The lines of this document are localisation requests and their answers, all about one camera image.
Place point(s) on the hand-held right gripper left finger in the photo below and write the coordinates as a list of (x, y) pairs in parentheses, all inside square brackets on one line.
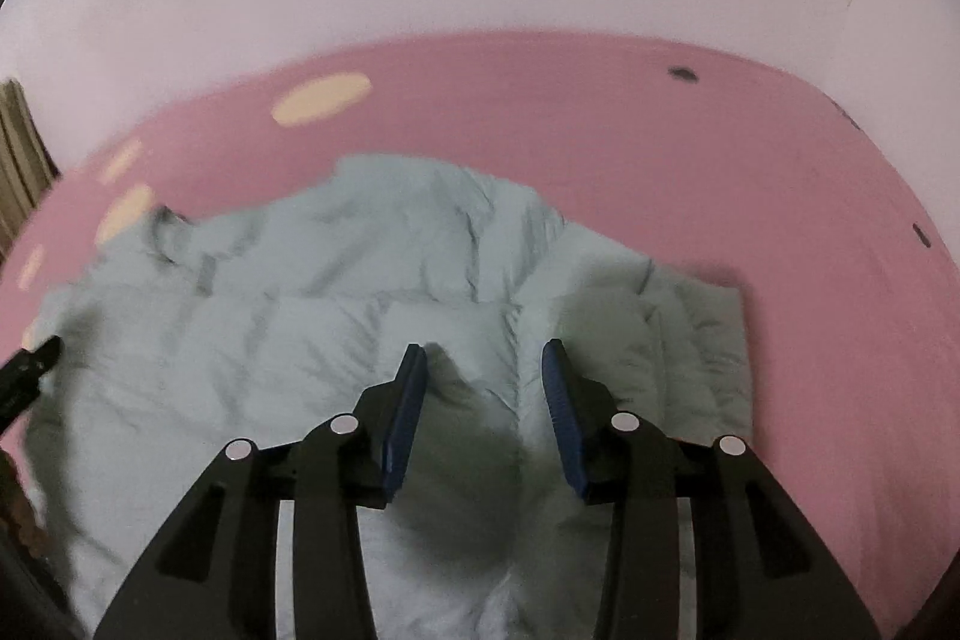
[(403, 415)]

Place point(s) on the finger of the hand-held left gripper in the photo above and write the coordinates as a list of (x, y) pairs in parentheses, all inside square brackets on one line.
[(26, 377)]

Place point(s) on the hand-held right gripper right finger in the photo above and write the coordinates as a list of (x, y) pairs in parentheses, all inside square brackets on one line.
[(561, 415)]

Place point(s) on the light green puffer jacket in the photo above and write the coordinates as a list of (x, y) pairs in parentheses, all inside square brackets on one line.
[(300, 325)]

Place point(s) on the striped beige cloth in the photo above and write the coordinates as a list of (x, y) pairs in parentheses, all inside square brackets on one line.
[(19, 160)]

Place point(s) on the pink dotted bed sheet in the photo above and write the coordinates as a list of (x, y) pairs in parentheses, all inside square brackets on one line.
[(675, 175)]

